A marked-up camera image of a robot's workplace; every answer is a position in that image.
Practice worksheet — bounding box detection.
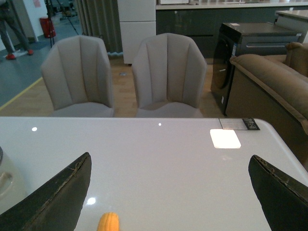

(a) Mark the grey curtain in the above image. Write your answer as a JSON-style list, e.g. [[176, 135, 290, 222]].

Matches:
[[75, 0, 123, 53]]

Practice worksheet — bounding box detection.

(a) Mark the beige upholstered chair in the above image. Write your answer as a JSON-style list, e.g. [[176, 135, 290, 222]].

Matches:
[[41, 35, 115, 117], [132, 33, 207, 118]]

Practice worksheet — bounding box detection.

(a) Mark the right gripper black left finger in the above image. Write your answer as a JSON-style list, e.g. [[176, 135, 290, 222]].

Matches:
[[0, 153, 91, 231]]

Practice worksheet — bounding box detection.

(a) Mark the person in grey clothes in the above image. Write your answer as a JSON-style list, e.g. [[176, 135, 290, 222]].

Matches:
[[0, 0, 34, 60]]

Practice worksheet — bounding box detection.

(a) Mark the table corner label sticker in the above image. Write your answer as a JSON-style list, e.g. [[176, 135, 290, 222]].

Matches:
[[219, 118, 260, 130]]

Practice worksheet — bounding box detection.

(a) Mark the dark grey kitchen counter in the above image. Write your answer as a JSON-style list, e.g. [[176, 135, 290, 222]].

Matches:
[[156, 0, 308, 63]]

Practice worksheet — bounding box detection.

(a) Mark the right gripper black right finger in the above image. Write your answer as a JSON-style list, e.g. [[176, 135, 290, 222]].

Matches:
[[248, 155, 308, 231]]

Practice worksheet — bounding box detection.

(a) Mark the red trash bin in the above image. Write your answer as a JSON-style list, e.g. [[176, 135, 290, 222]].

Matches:
[[39, 17, 56, 38]]

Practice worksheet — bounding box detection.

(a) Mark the cream steel cooking pot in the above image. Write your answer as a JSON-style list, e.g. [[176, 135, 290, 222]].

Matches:
[[0, 148, 26, 214]]

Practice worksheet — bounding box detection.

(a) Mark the black camera tripod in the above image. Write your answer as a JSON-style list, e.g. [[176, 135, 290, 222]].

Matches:
[[44, 0, 81, 47]]

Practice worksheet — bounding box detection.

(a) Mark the yellow corn cob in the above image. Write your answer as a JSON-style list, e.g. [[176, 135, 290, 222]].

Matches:
[[97, 212, 120, 231]]

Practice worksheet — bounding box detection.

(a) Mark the right beige upholstered chair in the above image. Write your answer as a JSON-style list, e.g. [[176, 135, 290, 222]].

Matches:
[[132, 33, 207, 118]]

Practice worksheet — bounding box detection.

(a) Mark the brown fabric sofa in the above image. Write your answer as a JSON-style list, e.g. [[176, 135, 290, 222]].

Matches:
[[226, 42, 308, 168]]

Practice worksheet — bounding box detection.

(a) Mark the black washing machine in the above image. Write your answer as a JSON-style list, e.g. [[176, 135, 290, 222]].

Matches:
[[211, 23, 301, 115]]

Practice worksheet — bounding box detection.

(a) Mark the white refrigerator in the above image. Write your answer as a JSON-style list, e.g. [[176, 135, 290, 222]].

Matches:
[[117, 0, 156, 64]]

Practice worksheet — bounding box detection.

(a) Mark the left beige upholstered chair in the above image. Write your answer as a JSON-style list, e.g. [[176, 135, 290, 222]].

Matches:
[[41, 35, 115, 117]]

